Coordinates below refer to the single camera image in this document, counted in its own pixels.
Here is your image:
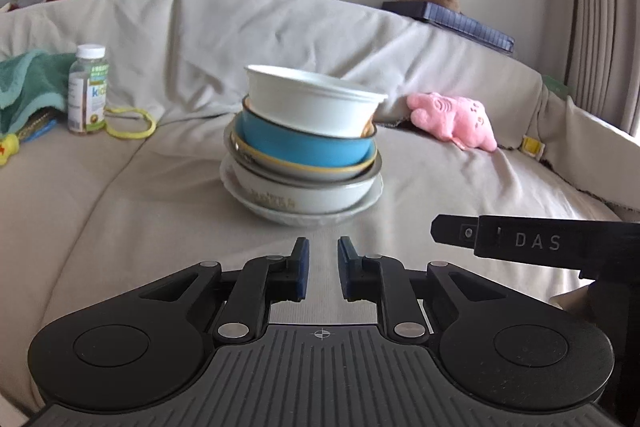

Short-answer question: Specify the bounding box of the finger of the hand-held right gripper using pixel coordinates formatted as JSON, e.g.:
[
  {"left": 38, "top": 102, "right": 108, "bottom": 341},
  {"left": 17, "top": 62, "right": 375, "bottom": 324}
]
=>
[{"left": 431, "top": 214, "right": 482, "bottom": 254}]

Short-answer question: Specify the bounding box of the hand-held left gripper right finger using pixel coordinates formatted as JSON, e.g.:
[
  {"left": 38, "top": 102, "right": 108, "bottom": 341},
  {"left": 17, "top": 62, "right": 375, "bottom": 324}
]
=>
[{"left": 337, "top": 235, "right": 506, "bottom": 348}]

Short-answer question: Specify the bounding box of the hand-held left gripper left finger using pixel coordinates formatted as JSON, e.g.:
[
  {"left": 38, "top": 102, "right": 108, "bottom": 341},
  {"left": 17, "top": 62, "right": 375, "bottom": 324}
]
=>
[{"left": 135, "top": 237, "right": 311, "bottom": 348}]

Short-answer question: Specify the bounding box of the white floral plate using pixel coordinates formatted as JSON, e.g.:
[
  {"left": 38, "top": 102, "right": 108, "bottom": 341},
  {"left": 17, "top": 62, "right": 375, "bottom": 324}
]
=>
[{"left": 219, "top": 154, "right": 385, "bottom": 228}]

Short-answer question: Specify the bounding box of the large plain white bowl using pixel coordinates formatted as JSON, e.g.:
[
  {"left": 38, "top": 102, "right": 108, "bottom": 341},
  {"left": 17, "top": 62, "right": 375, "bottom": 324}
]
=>
[{"left": 226, "top": 157, "right": 383, "bottom": 214}]

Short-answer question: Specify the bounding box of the white bowl yellow rim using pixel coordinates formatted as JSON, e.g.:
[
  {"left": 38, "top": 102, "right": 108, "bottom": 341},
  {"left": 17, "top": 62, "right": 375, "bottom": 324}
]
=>
[{"left": 230, "top": 127, "right": 377, "bottom": 182}]

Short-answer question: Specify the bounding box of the stainless steel bowl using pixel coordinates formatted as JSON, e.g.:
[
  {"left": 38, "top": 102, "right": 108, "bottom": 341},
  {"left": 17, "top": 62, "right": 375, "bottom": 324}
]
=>
[{"left": 223, "top": 122, "right": 385, "bottom": 190}]

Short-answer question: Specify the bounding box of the blue bowl black rim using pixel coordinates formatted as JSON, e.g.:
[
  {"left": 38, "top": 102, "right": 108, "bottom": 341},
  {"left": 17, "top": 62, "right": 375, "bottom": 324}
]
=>
[{"left": 235, "top": 97, "right": 378, "bottom": 169}]

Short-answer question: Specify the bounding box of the white plastic bowl orange label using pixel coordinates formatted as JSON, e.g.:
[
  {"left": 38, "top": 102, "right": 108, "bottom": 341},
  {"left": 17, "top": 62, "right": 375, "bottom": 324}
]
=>
[{"left": 244, "top": 65, "right": 389, "bottom": 138}]

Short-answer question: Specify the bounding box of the yellow white clip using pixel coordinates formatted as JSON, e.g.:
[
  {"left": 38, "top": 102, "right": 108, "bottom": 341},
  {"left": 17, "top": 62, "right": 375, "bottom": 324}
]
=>
[{"left": 521, "top": 135, "right": 547, "bottom": 158}]

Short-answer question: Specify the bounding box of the pink plush toy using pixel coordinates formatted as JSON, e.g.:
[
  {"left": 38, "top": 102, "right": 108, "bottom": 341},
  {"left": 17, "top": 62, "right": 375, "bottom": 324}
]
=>
[{"left": 406, "top": 92, "right": 499, "bottom": 152}]

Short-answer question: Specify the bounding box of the green flat object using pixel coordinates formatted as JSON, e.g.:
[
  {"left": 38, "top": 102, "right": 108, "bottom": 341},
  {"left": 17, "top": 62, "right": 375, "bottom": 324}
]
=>
[{"left": 541, "top": 74, "right": 572, "bottom": 100}]

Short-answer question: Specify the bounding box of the dark blue book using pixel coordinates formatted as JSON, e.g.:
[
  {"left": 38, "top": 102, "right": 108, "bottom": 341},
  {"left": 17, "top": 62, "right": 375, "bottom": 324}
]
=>
[{"left": 381, "top": 1, "right": 516, "bottom": 55}]

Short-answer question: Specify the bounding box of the beige pleated curtain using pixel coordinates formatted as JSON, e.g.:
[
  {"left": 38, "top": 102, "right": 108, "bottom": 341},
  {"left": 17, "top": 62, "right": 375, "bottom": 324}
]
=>
[{"left": 564, "top": 0, "right": 640, "bottom": 134}]

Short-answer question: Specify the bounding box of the clear bottle white cap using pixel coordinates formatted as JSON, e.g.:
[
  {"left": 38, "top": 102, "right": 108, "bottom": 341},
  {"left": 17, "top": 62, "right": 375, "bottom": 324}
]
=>
[{"left": 66, "top": 44, "right": 109, "bottom": 136}]

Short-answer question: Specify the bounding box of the small yellow toy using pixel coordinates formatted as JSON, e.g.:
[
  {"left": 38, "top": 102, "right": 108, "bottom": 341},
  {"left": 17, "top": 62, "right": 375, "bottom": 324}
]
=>
[{"left": 0, "top": 133, "right": 23, "bottom": 166}]

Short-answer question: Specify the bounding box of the green cloth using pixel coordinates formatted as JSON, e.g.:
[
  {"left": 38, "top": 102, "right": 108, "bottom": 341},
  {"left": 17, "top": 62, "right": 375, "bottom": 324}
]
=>
[{"left": 0, "top": 49, "right": 77, "bottom": 132}]

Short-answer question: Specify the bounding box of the yellow loop strap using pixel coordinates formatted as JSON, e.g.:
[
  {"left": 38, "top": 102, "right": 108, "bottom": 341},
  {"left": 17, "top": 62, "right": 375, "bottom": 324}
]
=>
[{"left": 102, "top": 106, "right": 157, "bottom": 140}]

